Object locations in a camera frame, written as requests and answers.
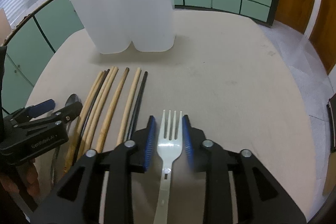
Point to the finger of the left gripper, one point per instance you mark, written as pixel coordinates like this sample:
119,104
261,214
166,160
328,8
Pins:
63,115
26,114

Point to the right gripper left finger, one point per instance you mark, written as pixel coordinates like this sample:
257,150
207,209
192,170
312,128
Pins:
76,197

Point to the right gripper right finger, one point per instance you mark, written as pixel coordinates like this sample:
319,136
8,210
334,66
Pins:
259,196

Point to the bamboo chopstick dark red end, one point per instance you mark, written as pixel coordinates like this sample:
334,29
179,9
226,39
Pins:
67,163

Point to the bamboo chopstick orange red end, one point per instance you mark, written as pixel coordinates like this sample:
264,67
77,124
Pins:
95,113

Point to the plain bamboo chopstick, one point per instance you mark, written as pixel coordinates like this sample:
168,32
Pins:
110,112

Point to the dark chopstick patterned end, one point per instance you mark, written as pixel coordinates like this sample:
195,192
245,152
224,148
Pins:
84,113

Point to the black chopstick gold band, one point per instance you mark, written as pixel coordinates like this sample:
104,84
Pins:
135,113

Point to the white plastic fork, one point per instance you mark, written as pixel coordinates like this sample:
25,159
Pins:
169,149

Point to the bamboo chopstick red floral end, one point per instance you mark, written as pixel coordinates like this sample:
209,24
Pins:
95,98

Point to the green lower kitchen cabinets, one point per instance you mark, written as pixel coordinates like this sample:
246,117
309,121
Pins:
39,35

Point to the left hand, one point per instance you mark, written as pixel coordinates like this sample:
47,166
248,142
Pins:
29,176

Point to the dark cabinet at right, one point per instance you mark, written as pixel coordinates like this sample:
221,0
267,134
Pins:
332,121

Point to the white double utensil holder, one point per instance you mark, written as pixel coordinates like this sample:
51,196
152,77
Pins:
113,25

